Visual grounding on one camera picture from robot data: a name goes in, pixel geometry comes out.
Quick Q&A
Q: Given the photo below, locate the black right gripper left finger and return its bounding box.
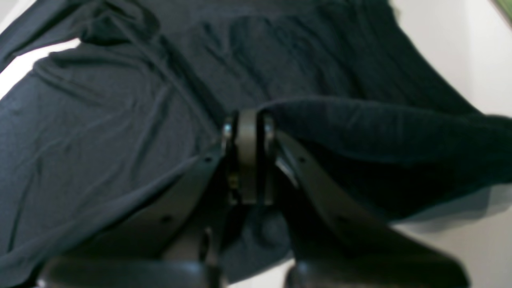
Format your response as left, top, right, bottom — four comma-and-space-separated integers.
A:
38, 110, 258, 288

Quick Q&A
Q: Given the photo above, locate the dark navy long-sleeve shirt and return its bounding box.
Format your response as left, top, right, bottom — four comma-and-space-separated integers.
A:
1, 0, 511, 288

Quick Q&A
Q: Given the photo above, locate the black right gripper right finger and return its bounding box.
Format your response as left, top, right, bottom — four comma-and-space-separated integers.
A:
260, 114, 469, 288

